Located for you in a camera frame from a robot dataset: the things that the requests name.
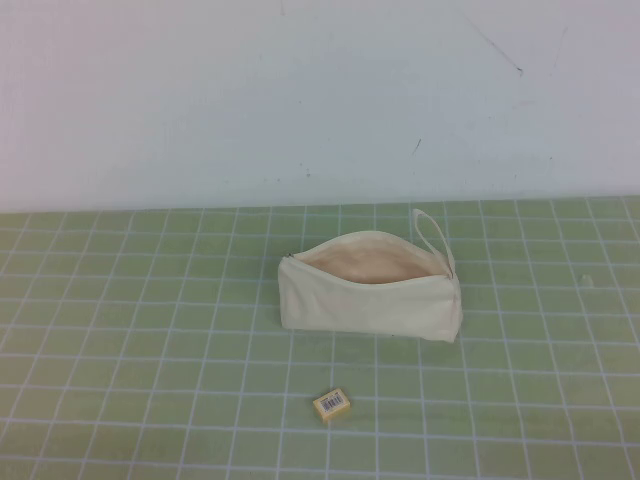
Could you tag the yellow eraser with barcode label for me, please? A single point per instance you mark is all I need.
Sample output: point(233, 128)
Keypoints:
point(330, 401)

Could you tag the cream fabric pencil case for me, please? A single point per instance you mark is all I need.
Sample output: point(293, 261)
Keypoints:
point(350, 305)

